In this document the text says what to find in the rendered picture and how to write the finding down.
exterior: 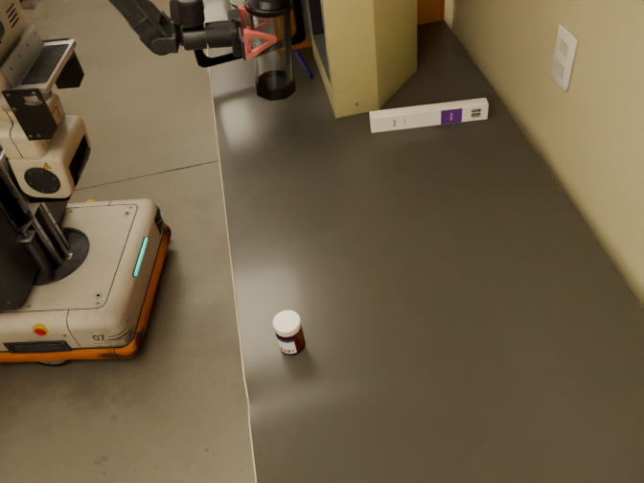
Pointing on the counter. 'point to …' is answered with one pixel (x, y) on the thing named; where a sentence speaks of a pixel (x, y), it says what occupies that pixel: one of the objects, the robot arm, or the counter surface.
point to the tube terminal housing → (367, 52)
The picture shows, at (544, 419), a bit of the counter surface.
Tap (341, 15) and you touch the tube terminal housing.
